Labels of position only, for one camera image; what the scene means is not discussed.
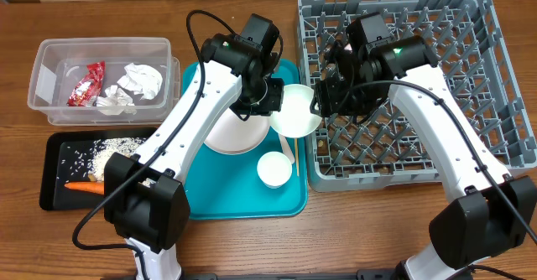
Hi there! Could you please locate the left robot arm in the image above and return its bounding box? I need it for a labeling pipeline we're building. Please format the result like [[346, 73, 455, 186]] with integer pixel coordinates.
[[101, 34, 284, 279]]

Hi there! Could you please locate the large white plate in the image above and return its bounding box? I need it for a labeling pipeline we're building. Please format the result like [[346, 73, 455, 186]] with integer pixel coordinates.
[[205, 109, 269, 155]]

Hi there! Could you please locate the white plastic cup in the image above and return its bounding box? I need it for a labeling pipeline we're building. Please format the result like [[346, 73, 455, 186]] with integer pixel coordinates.
[[257, 152, 292, 189]]

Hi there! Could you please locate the wooden chopstick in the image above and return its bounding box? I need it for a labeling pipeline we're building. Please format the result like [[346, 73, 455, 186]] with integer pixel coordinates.
[[294, 138, 300, 177]]

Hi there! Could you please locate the teal plastic tray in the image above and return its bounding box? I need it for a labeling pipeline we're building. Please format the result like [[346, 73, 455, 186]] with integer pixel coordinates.
[[177, 59, 309, 221]]

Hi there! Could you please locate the black plastic tray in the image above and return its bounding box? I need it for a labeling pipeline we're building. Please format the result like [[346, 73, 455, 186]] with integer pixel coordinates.
[[39, 127, 155, 210]]

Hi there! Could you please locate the orange carrot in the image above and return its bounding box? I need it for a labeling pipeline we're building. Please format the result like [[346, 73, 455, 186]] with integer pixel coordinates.
[[64, 182, 105, 195]]

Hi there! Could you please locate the red snack wrapper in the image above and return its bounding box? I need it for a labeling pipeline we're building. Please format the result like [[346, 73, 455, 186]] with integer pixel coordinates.
[[67, 61, 106, 106]]

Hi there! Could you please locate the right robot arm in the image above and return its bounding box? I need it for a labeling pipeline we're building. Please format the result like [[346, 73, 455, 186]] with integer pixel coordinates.
[[310, 36, 536, 279]]

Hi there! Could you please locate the white napkin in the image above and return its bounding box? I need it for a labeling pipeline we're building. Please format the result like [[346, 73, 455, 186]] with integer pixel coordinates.
[[96, 85, 137, 116], [117, 63, 163, 100]]

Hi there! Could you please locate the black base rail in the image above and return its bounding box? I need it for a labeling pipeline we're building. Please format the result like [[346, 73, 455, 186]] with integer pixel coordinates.
[[181, 269, 398, 280]]

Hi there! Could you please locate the white plastic fork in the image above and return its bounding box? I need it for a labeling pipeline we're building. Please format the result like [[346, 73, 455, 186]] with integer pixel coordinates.
[[278, 134, 295, 164]]

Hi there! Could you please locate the clear plastic bin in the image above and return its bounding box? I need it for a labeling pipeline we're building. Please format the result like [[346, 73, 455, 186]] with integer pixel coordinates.
[[27, 37, 181, 126]]

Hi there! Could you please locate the pile of rice and nuts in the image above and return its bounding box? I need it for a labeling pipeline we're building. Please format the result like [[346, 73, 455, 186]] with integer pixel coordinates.
[[62, 137, 159, 189]]

